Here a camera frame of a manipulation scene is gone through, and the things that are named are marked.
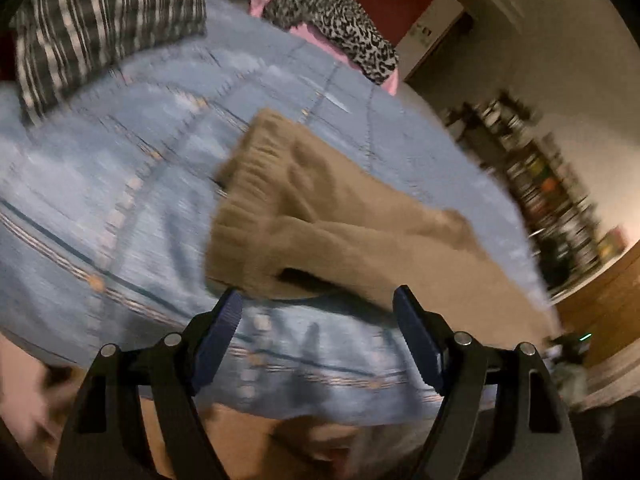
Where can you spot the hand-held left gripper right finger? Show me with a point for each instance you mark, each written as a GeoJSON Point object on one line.
{"type": "Point", "coordinates": [420, 342]}

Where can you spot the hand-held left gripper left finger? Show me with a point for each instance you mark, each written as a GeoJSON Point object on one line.
{"type": "Point", "coordinates": [216, 345]}

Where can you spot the tan fleece pants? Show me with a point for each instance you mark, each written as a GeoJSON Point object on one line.
{"type": "Point", "coordinates": [320, 220]}

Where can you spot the bookshelf with books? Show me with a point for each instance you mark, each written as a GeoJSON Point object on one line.
{"type": "Point", "coordinates": [545, 185]}

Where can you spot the blue checked blanket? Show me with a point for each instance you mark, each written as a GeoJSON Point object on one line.
{"type": "Point", "coordinates": [150, 170]}

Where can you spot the leopard print pink cushion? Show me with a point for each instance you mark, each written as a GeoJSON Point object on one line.
{"type": "Point", "coordinates": [305, 32]}

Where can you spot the leopard print cloth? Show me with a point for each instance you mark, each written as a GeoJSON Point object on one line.
{"type": "Point", "coordinates": [330, 20]}

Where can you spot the grey plaid cloth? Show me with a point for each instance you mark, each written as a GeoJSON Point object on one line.
{"type": "Point", "coordinates": [95, 25]}

